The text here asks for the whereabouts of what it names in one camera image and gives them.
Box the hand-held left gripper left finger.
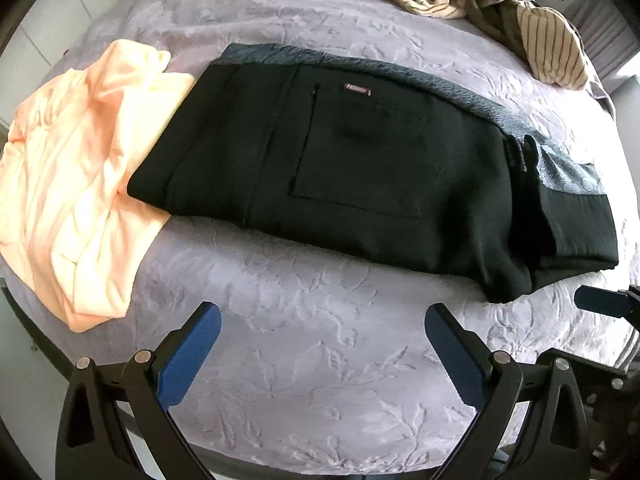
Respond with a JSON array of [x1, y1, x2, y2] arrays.
[[56, 301, 222, 480]]

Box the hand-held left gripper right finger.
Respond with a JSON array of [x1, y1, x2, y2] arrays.
[[424, 302, 591, 480]]

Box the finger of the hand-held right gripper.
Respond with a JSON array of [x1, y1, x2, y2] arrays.
[[574, 284, 640, 333]]

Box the black pants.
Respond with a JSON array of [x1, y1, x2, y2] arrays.
[[126, 62, 620, 305]]

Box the lavender embossed bedspread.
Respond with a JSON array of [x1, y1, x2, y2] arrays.
[[0, 0, 640, 466]]

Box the peach garment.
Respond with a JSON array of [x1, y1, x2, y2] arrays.
[[0, 39, 197, 333]]

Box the olive cloth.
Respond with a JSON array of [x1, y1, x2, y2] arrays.
[[467, 0, 538, 56]]

